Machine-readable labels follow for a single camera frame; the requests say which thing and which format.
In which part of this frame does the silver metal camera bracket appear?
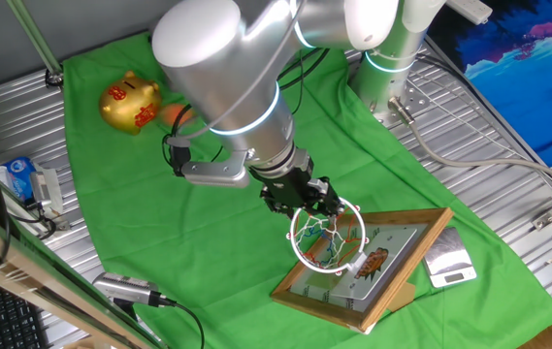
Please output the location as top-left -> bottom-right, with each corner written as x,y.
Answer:
37,206 -> 72,233

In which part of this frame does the blue tissue pack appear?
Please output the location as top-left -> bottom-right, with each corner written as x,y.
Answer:
3,155 -> 38,203

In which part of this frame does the green metal strut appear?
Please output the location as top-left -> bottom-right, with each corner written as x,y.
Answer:
6,0 -> 66,89

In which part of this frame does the wooden beam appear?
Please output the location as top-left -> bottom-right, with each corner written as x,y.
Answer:
0,197 -> 170,349

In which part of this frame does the golden piggy bank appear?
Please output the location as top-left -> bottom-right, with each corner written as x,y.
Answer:
99,70 -> 164,137

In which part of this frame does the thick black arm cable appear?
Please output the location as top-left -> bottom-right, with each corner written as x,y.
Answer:
161,103 -> 195,178
277,47 -> 331,116

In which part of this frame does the silver digital scale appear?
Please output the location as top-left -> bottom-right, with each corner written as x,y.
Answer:
420,226 -> 478,290

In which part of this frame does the blue printed mat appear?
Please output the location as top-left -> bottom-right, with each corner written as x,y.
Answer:
428,0 -> 552,169

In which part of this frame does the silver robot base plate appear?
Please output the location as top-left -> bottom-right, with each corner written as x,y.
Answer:
372,72 -> 433,128

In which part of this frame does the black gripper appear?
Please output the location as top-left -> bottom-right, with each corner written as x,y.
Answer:
248,161 -> 345,218

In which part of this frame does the silver ribbed depth camera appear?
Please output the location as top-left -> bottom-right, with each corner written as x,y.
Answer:
91,270 -> 163,309

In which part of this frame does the black camera cable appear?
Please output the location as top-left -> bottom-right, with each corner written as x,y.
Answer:
157,295 -> 207,349

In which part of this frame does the wooden picture frame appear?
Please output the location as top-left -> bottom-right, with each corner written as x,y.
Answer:
269,206 -> 455,334

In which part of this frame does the grey cable with connector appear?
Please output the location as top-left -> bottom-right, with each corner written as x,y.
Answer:
386,95 -> 552,195

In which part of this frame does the white toy basketball hoop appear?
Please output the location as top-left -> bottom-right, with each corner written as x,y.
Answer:
287,195 -> 418,301

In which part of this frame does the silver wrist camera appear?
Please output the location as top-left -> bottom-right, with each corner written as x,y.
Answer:
180,161 -> 251,189

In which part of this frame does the green cloth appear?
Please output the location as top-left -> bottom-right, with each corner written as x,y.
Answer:
61,31 -> 552,349

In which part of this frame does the white power strip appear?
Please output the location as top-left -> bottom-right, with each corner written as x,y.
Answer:
444,0 -> 494,25

